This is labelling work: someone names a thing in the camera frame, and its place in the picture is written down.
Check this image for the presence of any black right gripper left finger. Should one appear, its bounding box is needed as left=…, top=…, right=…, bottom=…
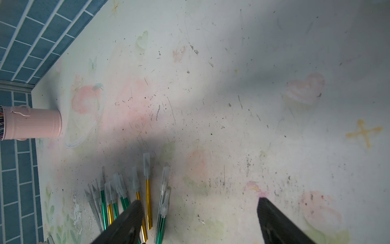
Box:
left=92, top=200, right=144, bottom=244

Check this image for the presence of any gold carving knife long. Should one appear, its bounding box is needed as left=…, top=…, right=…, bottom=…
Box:
left=143, top=152, right=153, bottom=230

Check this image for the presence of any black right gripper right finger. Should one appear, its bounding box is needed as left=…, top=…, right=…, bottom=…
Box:
left=257, top=197, right=314, bottom=244

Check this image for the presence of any pink metal pencil cup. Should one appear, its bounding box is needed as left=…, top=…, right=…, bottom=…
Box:
left=2, top=105, right=63, bottom=140

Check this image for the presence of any silver carving knife leftmost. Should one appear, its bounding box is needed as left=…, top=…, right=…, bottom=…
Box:
left=84, top=190, right=103, bottom=233

